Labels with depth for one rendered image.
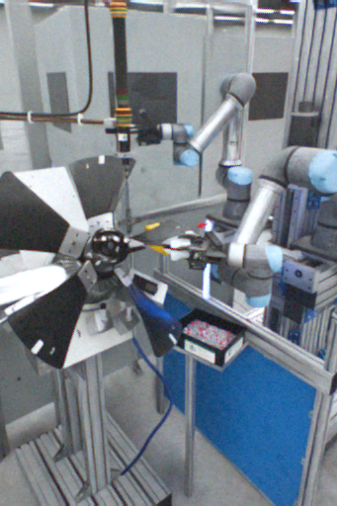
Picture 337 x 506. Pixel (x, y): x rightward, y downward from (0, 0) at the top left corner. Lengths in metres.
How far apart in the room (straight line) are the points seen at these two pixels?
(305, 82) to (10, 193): 1.30
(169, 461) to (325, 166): 1.52
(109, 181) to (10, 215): 0.33
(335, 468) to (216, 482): 0.56
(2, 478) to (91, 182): 1.45
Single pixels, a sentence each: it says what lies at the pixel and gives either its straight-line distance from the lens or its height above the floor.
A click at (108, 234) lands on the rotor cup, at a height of 1.25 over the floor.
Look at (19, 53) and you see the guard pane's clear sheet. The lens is 1.81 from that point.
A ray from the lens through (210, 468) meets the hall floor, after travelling 2.12.
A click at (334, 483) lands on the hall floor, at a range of 2.20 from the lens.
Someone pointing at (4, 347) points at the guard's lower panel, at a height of 0.50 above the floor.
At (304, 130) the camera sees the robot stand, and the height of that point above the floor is 1.46.
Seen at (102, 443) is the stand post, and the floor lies 0.32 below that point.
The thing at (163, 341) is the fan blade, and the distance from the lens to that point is 1.18.
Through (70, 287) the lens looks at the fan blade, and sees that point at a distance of 1.11.
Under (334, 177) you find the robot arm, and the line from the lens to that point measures 1.25.
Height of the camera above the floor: 1.66
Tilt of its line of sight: 24 degrees down
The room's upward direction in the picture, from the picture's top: straight up
